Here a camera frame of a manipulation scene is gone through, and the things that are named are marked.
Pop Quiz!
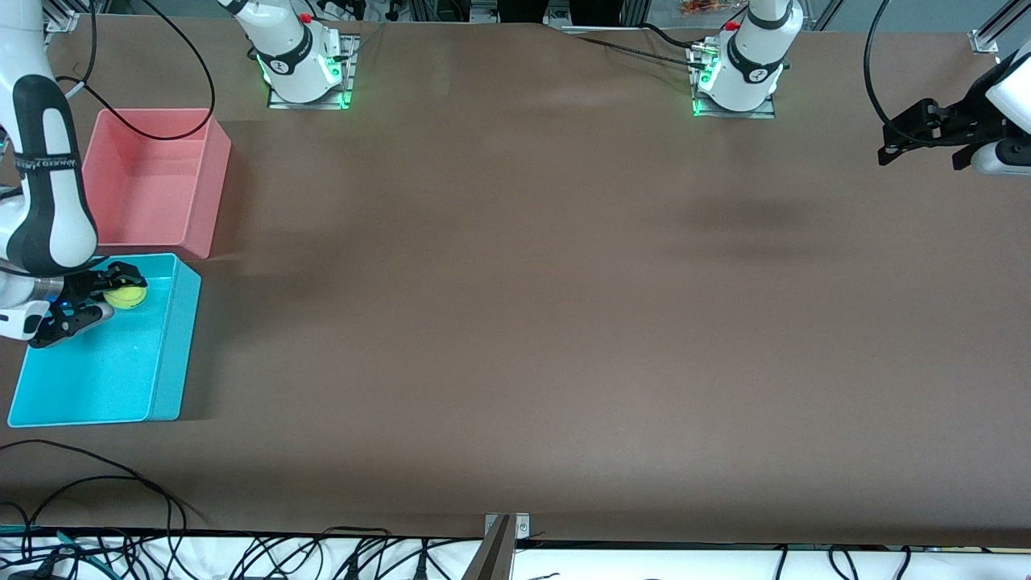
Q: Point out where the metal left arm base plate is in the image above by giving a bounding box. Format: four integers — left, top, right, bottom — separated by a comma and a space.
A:
691, 44, 776, 120

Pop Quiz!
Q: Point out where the long black table cable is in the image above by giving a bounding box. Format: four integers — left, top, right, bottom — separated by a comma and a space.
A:
0, 475, 190, 539
0, 439, 204, 534

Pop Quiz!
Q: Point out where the pink plastic bin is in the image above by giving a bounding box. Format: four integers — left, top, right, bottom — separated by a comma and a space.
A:
81, 108, 232, 260

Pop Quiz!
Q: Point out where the blue plastic bin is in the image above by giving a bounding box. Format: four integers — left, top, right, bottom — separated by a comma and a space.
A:
7, 253, 202, 428

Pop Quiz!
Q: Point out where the green cable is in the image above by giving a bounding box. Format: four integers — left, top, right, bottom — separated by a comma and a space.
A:
0, 524, 107, 566

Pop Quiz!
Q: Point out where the aluminium frame profile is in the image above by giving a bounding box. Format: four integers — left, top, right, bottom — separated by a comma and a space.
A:
971, 0, 1031, 54
44, 0, 81, 33

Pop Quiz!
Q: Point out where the yellow-green tennis ball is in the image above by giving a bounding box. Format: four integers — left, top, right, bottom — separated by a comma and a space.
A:
103, 284, 149, 311

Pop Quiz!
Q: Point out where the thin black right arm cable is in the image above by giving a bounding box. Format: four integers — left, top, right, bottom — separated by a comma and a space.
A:
55, 0, 99, 102

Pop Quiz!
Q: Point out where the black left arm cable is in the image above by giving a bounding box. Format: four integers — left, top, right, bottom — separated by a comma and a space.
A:
863, 0, 967, 147

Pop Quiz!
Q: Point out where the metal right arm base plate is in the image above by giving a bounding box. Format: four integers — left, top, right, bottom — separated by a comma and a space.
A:
267, 35, 356, 110

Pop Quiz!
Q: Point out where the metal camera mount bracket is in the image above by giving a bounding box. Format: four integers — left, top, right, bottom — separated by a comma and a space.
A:
484, 513, 531, 539

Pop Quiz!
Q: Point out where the metal camera mount bar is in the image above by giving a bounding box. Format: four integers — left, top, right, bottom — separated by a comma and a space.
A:
461, 516, 516, 580

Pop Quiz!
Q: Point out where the black base power cable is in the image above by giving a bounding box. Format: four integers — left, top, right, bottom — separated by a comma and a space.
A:
640, 23, 710, 52
573, 35, 710, 70

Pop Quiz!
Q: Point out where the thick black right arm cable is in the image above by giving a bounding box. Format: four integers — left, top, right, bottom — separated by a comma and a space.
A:
93, 0, 217, 142

